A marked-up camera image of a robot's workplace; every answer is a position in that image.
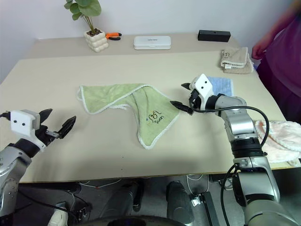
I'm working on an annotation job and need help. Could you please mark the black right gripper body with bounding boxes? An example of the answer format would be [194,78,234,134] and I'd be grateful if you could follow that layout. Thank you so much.
[188,89,203,111]

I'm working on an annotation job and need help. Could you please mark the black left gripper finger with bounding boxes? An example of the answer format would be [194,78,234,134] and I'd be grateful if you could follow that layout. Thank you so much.
[57,115,77,138]
[38,108,53,129]

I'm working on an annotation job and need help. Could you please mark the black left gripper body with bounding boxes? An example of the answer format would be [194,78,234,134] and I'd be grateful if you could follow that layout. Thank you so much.
[35,125,59,146]

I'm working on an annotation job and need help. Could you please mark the green towel with white trim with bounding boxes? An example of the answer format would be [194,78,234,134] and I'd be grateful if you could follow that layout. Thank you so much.
[75,83,181,151]

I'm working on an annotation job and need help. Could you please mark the blue folded towel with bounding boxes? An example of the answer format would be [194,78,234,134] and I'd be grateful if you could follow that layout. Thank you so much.
[208,76,235,97]

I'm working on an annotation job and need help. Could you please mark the beige folded towel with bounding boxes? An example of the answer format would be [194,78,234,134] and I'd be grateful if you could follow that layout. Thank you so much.
[220,47,253,75]

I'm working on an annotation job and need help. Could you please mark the pink fluffy towel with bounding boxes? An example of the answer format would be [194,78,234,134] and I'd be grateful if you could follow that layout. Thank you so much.
[254,120,301,168]

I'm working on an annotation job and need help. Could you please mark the bystander bare hand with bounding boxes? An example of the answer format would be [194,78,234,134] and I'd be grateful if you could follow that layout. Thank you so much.
[252,40,269,60]

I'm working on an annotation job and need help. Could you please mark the white flat plastic case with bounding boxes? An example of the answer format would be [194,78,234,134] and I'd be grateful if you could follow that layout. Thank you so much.
[133,35,172,51]

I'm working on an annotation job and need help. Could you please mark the black rectangular box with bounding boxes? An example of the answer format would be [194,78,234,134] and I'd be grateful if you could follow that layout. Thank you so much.
[197,30,231,43]

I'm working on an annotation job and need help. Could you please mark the white shoe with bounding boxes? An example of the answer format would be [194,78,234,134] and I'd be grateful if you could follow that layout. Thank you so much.
[48,208,69,226]

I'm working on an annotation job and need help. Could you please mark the white bubble plant pot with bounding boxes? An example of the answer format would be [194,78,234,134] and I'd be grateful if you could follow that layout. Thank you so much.
[84,29,109,53]

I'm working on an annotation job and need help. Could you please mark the dark rounded shape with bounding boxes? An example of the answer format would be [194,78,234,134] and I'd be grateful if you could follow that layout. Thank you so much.
[166,180,191,226]

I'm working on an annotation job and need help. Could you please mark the person in purple shirt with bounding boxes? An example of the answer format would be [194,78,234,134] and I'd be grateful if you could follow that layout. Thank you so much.
[255,0,301,121]

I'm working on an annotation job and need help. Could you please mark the black metal bar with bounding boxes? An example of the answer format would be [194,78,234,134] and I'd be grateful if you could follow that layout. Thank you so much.
[197,191,222,226]

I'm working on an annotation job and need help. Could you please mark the green leafy plant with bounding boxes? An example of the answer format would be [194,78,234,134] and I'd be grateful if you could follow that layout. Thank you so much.
[63,0,102,34]

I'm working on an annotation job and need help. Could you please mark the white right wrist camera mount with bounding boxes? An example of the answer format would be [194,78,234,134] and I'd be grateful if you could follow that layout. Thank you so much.
[191,73,216,110]

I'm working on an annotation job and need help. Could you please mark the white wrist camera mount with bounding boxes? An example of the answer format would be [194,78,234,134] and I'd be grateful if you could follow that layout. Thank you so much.
[9,109,48,151]
[191,73,216,110]

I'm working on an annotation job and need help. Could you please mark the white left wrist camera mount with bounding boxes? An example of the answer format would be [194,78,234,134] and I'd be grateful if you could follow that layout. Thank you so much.
[9,109,48,151]

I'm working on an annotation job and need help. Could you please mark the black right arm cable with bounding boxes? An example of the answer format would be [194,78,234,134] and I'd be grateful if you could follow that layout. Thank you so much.
[190,105,270,151]

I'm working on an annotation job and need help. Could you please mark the white floor cable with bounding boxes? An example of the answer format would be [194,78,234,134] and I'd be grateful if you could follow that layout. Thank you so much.
[186,174,210,196]
[79,179,123,189]

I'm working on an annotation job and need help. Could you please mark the black floor cable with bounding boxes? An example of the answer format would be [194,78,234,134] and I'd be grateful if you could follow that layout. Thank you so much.
[17,187,91,216]

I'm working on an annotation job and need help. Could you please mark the orange handled pliers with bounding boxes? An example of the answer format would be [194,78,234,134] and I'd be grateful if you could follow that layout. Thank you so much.
[105,32,122,41]

